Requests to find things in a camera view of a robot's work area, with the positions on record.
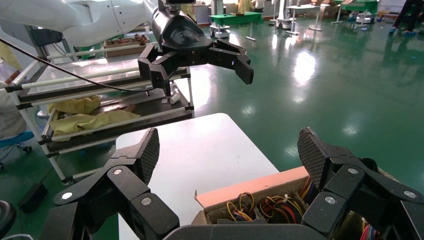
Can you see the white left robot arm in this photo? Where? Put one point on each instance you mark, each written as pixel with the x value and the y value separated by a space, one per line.
pixel 82 16

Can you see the yellow fabric piece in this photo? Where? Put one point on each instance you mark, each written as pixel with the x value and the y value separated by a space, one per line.
pixel 8 54

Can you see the large yellow cloth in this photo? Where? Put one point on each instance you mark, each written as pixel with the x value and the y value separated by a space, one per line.
pixel 92 121

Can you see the black monitor box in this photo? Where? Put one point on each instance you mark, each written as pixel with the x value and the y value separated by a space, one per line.
pixel 46 36

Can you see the blue stool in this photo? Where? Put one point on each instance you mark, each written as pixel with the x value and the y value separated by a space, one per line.
pixel 16 139

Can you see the person in white coat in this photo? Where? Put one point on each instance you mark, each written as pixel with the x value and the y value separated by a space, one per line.
pixel 10 116

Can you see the brown cardboard carton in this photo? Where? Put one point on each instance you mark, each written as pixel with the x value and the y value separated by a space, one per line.
pixel 329 11

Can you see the black round robot part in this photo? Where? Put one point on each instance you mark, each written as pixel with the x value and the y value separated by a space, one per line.
pixel 6 218

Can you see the person in dark trousers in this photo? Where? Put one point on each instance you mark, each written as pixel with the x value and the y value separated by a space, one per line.
pixel 409 10

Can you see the black block on floor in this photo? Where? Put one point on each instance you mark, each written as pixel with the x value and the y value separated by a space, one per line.
pixel 33 198

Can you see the grey machine on floor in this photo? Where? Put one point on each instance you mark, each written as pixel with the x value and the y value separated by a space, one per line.
pixel 364 17

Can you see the table with green cloth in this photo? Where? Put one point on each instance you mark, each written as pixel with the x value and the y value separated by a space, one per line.
pixel 236 19

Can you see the person in yellow clothes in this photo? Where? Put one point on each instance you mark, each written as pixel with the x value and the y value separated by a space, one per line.
pixel 245 6

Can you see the green topped table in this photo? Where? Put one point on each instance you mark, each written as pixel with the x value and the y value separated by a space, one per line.
pixel 361 5

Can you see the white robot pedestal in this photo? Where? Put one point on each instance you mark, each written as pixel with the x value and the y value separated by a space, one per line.
pixel 281 21

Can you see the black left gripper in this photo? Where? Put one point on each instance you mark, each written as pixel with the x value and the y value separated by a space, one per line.
pixel 179 33

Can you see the small white plastic piece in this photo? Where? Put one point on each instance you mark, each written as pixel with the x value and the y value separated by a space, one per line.
pixel 175 98

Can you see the cardboard box with dividers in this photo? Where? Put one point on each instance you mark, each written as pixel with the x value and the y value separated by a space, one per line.
pixel 251 185

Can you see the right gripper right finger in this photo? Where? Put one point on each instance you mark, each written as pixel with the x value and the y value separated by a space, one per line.
pixel 344 179

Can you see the small yellow cloth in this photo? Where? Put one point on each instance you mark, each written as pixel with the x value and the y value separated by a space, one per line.
pixel 78 105

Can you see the cart with white tube frame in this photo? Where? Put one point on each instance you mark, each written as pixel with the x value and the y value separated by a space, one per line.
pixel 99 87

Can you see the cardboard tray of brown parts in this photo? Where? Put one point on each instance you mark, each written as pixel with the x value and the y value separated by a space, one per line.
pixel 126 50

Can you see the white metal table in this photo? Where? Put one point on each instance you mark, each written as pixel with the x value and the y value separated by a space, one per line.
pixel 304 7

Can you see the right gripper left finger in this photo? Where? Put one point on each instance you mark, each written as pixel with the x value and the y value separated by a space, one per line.
pixel 126 185

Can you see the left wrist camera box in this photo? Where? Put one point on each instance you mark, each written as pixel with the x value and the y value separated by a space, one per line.
pixel 180 1

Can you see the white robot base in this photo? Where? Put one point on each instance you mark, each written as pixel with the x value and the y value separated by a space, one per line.
pixel 219 31

